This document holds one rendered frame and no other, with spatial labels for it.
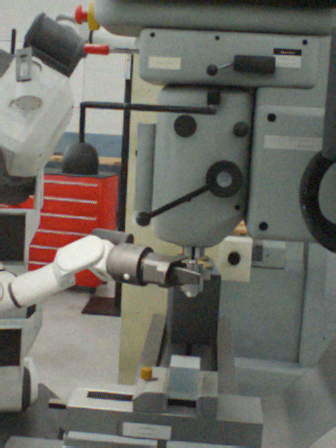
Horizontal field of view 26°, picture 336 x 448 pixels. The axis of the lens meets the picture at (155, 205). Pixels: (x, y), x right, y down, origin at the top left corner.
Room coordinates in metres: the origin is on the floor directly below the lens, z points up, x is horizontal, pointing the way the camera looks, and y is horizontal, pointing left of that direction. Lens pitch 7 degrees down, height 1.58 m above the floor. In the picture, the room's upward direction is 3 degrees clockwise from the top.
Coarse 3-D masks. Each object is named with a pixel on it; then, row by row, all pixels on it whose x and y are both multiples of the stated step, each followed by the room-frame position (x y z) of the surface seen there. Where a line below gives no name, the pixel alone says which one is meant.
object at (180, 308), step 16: (208, 256) 1.98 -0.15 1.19; (176, 288) 1.82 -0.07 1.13; (208, 288) 1.83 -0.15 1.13; (176, 304) 1.82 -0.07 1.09; (192, 304) 1.82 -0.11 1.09; (208, 304) 1.83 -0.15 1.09; (176, 320) 1.82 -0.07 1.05; (192, 320) 1.82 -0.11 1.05; (208, 320) 1.83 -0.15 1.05; (176, 336) 1.82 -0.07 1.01; (192, 336) 1.82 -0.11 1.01; (208, 336) 1.83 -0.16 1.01
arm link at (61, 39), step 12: (48, 24) 1.90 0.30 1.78; (60, 24) 1.93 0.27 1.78; (36, 36) 1.89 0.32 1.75; (48, 36) 1.90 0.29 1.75; (60, 36) 1.90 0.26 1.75; (72, 36) 1.92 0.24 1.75; (48, 48) 1.91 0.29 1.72; (60, 48) 1.90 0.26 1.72; (72, 48) 1.91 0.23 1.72; (60, 60) 1.92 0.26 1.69
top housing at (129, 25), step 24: (96, 0) 1.42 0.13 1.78; (120, 0) 1.39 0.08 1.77; (144, 0) 1.38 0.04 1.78; (168, 0) 1.38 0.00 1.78; (120, 24) 1.40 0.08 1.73; (144, 24) 1.40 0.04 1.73; (168, 24) 1.39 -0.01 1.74; (192, 24) 1.39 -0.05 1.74; (216, 24) 1.38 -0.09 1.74; (240, 24) 1.38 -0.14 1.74; (264, 24) 1.37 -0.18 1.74; (288, 24) 1.37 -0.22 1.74; (312, 24) 1.36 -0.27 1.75
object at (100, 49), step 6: (84, 48) 1.62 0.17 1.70; (90, 48) 1.61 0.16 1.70; (96, 48) 1.61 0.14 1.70; (102, 48) 1.61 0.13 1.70; (108, 48) 1.61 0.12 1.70; (114, 48) 1.62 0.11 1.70; (120, 48) 1.61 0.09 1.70; (126, 48) 1.61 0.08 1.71; (132, 48) 1.61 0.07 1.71; (102, 54) 1.62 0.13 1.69
